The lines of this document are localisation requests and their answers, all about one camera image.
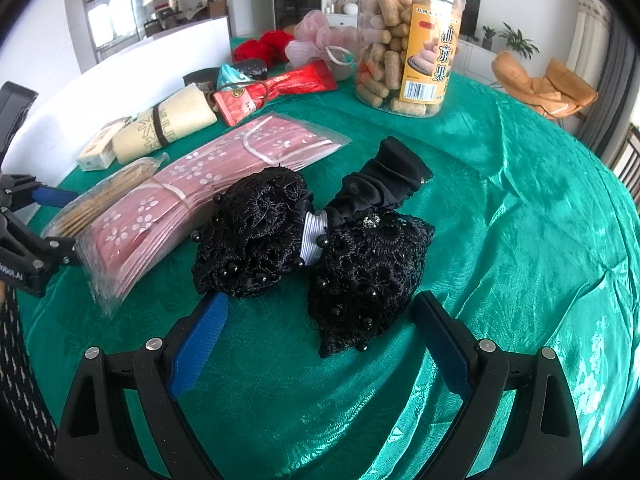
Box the clear pack of wooden sticks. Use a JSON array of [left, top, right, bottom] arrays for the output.
[[42, 155, 171, 241]]

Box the pink face mask pack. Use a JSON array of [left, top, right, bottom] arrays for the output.
[[80, 112, 352, 318]]

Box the white television cabinet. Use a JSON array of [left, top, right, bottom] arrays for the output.
[[450, 35, 506, 81]]

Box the cream curtain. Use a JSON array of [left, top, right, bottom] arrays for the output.
[[570, 0, 613, 106]]

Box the dining table with chairs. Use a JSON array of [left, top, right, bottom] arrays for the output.
[[145, 7, 191, 36]]

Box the teal foil packet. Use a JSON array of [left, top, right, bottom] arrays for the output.
[[216, 64, 251, 92]]

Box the black lace hair bow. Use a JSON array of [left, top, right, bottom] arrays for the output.
[[191, 136, 435, 359]]

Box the beige cloth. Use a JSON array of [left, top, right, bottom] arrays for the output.
[[111, 85, 219, 165]]

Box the small cream carton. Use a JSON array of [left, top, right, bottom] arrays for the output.
[[76, 116, 132, 172]]

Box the window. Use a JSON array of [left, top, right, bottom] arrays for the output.
[[85, 0, 151, 46]]

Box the grey curtain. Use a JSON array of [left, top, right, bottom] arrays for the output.
[[585, 25, 636, 161]]

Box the clear plastic snack jar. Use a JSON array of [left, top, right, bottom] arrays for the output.
[[355, 0, 467, 119]]

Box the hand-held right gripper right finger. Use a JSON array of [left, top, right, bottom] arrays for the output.
[[410, 291, 596, 480]]

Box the orange lounge chair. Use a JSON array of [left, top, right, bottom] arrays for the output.
[[491, 50, 599, 121]]

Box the large potted plant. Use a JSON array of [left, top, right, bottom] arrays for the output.
[[500, 22, 540, 58]]

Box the black woven chair back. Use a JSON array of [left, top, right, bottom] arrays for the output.
[[0, 290, 58, 480]]

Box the red foil packet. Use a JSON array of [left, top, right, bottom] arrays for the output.
[[212, 59, 338, 127]]

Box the wooden chair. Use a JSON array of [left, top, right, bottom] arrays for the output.
[[612, 125, 640, 201]]

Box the black television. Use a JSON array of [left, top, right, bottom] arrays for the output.
[[460, 0, 482, 38]]

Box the white box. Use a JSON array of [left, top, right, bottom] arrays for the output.
[[0, 15, 232, 181]]

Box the red fluffy cloth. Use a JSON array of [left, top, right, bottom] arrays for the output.
[[232, 30, 297, 67]]

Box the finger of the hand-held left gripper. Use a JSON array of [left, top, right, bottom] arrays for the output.
[[0, 174, 79, 213], [0, 210, 81, 273]]

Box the dark pouch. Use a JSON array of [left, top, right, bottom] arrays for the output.
[[235, 58, 268, 81]]

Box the pink mesh bath pouf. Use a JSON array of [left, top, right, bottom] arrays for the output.
[[285, 9, 358, 83]]

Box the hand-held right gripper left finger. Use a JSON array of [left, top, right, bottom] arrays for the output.
[[52, 291, 231, 480]]

